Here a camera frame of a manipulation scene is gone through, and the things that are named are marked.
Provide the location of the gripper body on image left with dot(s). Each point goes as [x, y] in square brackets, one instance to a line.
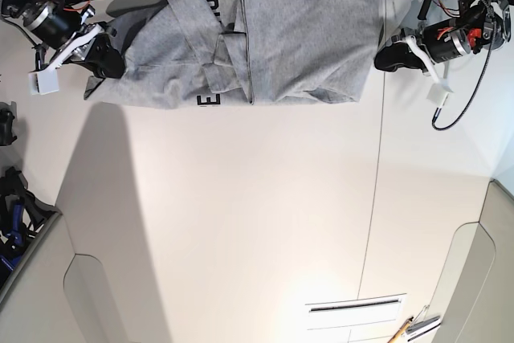
[60, 29]

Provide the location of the black and blue clamp pile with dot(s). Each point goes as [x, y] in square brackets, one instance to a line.
[23, 216]

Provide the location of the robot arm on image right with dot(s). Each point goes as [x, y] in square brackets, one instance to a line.
[433, 11]

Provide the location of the white slotted grommet plate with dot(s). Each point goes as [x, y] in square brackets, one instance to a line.
[354, 313]

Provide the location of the grey T-shirt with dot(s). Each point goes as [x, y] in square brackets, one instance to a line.
[183, 53]

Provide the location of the black braided cable image right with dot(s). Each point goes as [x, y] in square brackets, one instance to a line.
[466, 78]

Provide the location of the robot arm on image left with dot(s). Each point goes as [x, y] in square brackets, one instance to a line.
[45, 57]

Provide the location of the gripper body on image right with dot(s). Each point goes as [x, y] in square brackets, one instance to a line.
[442, 42]

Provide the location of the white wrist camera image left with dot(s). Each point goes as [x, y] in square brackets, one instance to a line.
[43, 82]

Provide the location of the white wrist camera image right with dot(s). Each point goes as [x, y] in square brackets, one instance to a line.
[439, 93]

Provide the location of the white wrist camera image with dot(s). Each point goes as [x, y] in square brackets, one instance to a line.
[43, 82]
[439, 93]

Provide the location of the wooden handled tool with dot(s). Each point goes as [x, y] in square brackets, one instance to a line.
[402, 330]

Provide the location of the black device at left edge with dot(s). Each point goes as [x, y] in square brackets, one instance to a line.
[7, 135]

